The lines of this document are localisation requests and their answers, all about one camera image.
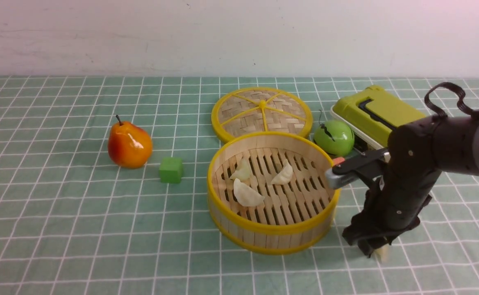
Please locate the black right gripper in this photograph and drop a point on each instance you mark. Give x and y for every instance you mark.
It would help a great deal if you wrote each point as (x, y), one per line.
(391, 208)

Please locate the yellowish dumpling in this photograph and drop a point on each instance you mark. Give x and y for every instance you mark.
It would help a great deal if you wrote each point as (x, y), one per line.
(382, 253)

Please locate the white dumpling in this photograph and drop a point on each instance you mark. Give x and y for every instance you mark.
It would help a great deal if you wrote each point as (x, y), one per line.
(285, 175)
(246, 195)
(243, 171)

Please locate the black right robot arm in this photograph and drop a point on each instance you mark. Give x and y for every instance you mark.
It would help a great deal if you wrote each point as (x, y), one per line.
(450, 144)

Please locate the bamboo steamer tray yellow rim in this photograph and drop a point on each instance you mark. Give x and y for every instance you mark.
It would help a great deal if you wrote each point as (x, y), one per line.
(294, 216)

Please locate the woven bamboo steamer lid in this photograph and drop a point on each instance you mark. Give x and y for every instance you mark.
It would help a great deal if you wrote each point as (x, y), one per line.
(260, 109)

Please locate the orange foam cube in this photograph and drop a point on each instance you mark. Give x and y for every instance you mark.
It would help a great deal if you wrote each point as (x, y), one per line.
(338, 160)

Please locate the green toy apple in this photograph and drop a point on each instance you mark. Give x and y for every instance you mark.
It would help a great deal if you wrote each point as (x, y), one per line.
(334, 137)

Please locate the white box green lid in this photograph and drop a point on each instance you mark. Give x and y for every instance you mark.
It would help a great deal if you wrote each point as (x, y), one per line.
(372, 114)

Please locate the green foam cube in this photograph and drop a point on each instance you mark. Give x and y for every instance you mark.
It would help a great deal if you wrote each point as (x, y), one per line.
(171, 170)

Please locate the orange red toy pear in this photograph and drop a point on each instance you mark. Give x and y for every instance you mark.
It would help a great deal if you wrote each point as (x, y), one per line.
(129, 146)

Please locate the green checkered tablecloth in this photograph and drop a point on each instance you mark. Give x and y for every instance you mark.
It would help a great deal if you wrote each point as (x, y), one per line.
(74, 223)

